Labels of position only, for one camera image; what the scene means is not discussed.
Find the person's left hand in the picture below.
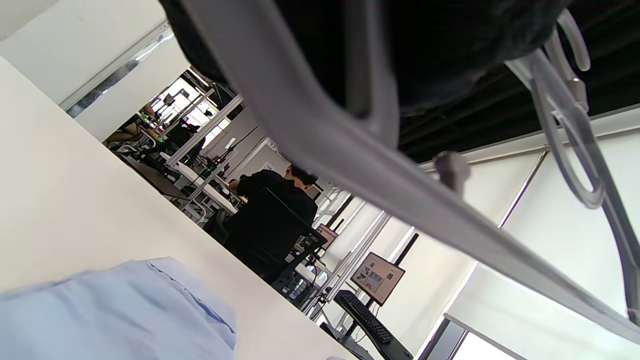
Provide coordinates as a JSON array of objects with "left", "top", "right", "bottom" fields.
[{"left": 159, "top": 0, "right": 571, "bottom": 118}]

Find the gray plastic hanger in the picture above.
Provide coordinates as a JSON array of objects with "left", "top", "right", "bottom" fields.
[{"left": 180, "top": 0, "right": 640, "bottom": 346}]

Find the light blue long-sleeve shirt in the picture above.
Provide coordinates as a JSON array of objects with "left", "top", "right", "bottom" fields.
[{"left": 0, "top": 257, "right": 237, "bottom": 360}]

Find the black monitor pole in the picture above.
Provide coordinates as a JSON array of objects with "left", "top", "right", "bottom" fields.
[{"left": 345, "top": 232, "right": 420, "bottom": 341}]

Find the small computer monitor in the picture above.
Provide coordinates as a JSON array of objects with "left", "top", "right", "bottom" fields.
[{"left": 315, "top": 223, "right": 339, "bottom": 251}]

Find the black keyboard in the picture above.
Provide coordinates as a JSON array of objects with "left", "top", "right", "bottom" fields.
[{"left": 334, "top": 290, "right": 396, "bottom": 346}]

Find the white frame post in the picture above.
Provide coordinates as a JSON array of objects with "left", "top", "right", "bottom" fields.
[{"left": 165, "top": 95, "right": 244, "bottom": 168}]

